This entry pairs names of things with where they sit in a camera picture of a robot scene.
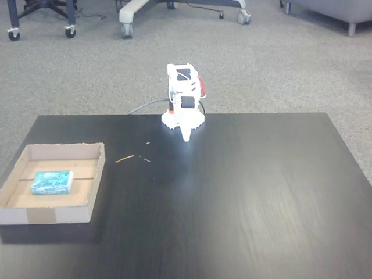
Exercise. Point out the green block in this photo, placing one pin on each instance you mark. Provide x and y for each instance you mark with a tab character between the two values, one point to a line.
52	182

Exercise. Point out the shallow cardboard box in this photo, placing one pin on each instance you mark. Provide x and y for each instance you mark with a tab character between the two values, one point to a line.
49	216

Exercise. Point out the long cardboard scrap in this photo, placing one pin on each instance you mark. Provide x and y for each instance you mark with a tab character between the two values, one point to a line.
125	159

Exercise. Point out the white chair base with casters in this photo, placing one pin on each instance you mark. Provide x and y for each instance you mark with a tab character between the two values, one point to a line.
136	7

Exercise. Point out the grey sofa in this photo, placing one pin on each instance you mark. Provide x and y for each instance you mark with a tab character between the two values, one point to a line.
334	10

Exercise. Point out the black office chair base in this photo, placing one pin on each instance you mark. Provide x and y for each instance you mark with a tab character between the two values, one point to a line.
43	4

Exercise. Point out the black frame with casters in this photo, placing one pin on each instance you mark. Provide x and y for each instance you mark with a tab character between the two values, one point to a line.
69	17

